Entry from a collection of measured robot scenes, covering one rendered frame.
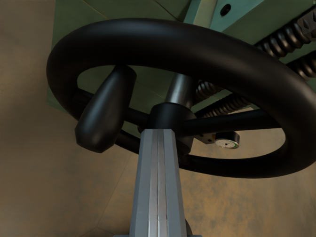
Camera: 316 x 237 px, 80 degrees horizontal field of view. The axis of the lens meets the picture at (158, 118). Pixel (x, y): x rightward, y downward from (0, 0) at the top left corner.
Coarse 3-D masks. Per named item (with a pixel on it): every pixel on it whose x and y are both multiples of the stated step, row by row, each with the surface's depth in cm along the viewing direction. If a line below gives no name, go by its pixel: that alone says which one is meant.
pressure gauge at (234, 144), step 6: (222, 132) 49; (228, 132) 48; (234, 132) 48; (216, 138) 50; (222, 138) 48; (228, 138) 48; (234, 138) 48; (216, 144) 52; (222, 144) 51; (228, 144) 50; (234, 144) 49
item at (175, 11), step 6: (156, 0) 28; (162, 0) 28; (168, 0) 27; (174, 0) 27; (180, 0) 27; (186, 0) 26; (162, 6) 28; (168, 6) 28; (174, 6) 28; (180, 6) 27; (186, 6) 27; (174, 12) 29; (180, 12) 28; (186, 12) 28; (180, 18) 29
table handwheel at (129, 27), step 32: (96, 32) 11; (128, 32) 11; (160, 32) 10; (192, 32) 10; (64, 64) 14; (96, 64) 13; (128, 64) 12; (160, 64) 11; (192, 64) 10; (224, 64) 10; (256, 64) 10; (64, 96) 21; (192, 96) 24; (256, 96) 11; (288, 96) 11; (160, 128) 20; (192, 128) 19; (224, 128) 17; (256, 128) 15; (288, 128) 13; (192, 160) 32; (224, 160) 29; (256, 160) 24; (288, 160) 18
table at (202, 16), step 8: (192, 0) 25; (200, 0) 22; (208, 0) 23; (216, 0) 24; (192, 8) 23; (200, 8) 22; (208, 8) 22; (192, 16) 22; (200, 16) 21; (208, 16) 22; (200, 24) 21; (208, 24) 22
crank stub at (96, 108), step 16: (112, 80) 12; (128, 80) 12; (96, 96) 11; (112, 96) 11; (128, 96) 12; (96, 112) 11; (112, 112) 11; (80, 128) 10; (96, 128) 10; (112, 128) 11; (80, 144) 11; (96, 144) 10; (112, 144) 11
